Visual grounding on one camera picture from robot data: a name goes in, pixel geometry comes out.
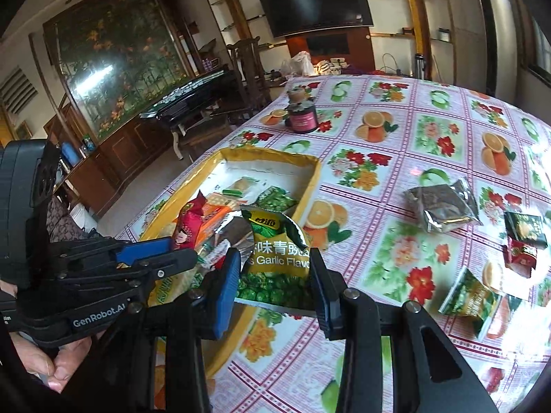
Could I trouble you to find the person's left hand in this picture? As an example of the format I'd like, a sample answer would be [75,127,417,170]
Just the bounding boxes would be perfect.
[9,333,94,393]

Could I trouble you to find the dark red snack packet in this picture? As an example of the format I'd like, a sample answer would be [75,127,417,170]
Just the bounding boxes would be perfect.
[503,236,539,278]

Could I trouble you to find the yellow green pea packet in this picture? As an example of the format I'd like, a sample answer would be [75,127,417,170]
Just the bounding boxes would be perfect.
[235,206,317,317]

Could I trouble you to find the white plastic bag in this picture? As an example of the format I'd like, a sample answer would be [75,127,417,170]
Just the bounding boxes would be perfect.
[282,51,315,76]

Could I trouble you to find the orange snack packet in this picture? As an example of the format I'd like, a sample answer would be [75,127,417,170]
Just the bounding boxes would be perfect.
[201,193,238,225]

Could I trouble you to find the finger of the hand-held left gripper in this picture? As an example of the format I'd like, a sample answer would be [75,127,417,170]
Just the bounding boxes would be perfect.
[52,236,178,267]
[60,247,199,310]

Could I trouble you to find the wooden cabinet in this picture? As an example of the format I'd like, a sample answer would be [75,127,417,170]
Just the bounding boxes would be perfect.
[45,112,181,220]

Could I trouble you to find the dark green snack packet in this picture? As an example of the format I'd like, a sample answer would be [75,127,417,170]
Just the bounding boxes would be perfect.
[503,212,550,250]

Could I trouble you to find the large framed flower painting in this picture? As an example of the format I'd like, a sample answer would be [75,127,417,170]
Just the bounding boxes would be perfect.
[43,0,203,145]

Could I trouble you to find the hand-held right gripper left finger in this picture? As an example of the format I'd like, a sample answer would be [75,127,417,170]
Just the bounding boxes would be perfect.
[54,247,242,413]

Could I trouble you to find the dark wooden chair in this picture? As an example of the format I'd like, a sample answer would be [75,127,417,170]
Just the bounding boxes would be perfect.
[226,36,276,108]

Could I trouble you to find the cracker packet with green end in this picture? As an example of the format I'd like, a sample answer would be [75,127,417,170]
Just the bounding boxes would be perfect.
[223,178,259,199]

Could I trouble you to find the wall air vent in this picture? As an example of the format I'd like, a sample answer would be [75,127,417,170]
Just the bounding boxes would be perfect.
[0,66,39,115]

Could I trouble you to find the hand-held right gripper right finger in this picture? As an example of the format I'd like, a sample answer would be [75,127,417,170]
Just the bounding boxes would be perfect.
[308,247,500,413]

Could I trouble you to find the window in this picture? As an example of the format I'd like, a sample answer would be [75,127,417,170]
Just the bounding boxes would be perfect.
[523,9,551,82]

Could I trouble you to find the black flat television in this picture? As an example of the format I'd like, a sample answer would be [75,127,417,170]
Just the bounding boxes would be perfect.
[257,0,374,39]

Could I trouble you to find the pink jar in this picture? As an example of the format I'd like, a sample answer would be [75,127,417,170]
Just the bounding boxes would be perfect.
[288,100,319,134]

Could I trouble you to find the green yellow snack packet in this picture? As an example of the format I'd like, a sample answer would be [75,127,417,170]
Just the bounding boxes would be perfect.
[150,267,204,307]

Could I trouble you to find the yellow cardboard tray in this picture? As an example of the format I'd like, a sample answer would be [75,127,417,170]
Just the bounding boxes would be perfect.
[138,146,321,310]

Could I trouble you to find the black glossy table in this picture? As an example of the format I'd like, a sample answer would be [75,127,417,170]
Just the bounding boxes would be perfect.
[138,66,242,132]

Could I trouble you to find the green gold snack packet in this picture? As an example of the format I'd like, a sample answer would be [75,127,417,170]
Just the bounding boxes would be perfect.
[438,267,502,340]

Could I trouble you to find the floral plastic tablecloth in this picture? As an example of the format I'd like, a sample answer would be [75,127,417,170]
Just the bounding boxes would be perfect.
[125,73,551,413]

